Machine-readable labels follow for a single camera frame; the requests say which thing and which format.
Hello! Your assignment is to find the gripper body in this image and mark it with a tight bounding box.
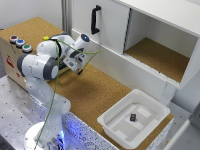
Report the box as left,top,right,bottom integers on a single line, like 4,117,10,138
63,50,90,72

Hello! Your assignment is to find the wooden drawer box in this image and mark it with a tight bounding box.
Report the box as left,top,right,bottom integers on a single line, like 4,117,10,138
0,16,73,91

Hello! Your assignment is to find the white sliding door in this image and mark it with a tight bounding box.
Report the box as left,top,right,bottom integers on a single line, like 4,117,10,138
72,0,131,56

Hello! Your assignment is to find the green button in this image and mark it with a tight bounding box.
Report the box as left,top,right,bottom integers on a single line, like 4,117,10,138
21,43,34,54

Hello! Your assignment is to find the blue button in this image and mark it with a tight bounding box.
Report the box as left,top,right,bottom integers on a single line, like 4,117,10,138
15,38,26,49

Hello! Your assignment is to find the red button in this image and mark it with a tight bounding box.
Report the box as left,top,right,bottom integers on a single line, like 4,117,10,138
9,34,19,45

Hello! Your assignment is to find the white plastic box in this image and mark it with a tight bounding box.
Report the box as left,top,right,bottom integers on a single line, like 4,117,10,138
96,88,172,150

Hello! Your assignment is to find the purple block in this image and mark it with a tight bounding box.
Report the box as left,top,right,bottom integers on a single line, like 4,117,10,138
129,113,137,122

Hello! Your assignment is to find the white cabinet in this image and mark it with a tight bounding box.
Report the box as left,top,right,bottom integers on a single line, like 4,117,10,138
70,0,200,106

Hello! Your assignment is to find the green cable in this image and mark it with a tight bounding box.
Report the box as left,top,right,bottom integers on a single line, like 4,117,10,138
33,39,104,150

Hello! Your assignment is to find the black door handle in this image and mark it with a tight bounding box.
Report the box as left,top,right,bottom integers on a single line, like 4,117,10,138
90,4,102,36

